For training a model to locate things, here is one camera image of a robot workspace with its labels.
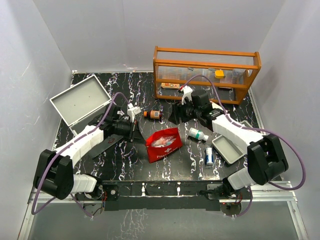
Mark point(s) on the amber medicine bottle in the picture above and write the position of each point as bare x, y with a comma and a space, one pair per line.
153, 114

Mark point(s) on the wooden toy block strip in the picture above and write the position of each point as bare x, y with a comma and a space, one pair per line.
166, 85

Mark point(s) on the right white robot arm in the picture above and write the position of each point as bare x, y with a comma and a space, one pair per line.
265, 156

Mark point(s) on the blue white can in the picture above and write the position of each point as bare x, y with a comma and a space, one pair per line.
209, 160

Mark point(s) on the clear bag blue items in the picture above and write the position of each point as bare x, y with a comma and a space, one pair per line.
163, 141

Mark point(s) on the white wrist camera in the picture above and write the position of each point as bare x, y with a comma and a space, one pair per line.
186, 92
132, 111

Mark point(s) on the wooden display shelf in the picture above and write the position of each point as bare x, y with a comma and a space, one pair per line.
197, 67

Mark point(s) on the grey divided tray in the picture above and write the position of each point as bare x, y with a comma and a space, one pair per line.
232, 143

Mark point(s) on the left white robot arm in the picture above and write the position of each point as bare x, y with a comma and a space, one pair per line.
54, 174

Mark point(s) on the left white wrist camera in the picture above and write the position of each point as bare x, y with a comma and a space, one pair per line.
132, 111

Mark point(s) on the white green-label bottle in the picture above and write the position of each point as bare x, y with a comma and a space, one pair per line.
197, 134

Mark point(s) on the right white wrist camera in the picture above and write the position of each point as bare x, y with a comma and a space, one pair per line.
186, 92

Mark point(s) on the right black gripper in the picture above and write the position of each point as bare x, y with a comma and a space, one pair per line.
178, 112

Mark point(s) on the red first aid pouch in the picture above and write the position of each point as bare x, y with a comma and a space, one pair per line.
156, 154

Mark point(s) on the grey open case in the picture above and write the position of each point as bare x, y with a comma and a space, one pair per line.
77, 106

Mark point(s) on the yellow block on shelf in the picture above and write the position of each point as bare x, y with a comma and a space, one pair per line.
219, 74

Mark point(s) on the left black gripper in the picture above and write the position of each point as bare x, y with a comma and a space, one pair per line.
137, 136

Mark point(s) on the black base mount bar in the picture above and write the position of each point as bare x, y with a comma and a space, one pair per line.
168, 195

